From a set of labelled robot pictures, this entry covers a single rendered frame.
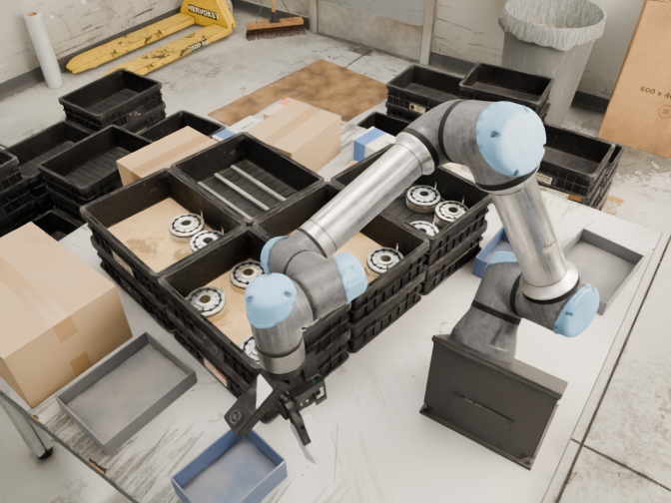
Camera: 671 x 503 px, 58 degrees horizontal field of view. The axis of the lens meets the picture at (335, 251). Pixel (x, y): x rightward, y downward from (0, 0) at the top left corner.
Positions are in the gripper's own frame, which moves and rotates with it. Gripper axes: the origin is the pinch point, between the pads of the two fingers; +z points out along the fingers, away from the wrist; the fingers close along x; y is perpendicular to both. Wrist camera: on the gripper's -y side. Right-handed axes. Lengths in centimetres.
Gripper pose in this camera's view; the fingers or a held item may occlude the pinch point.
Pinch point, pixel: (288, 437)
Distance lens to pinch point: 114.8
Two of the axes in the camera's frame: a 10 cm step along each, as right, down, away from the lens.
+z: 0.8, 7.7, 6.3
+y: 7.9, -4.3, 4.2
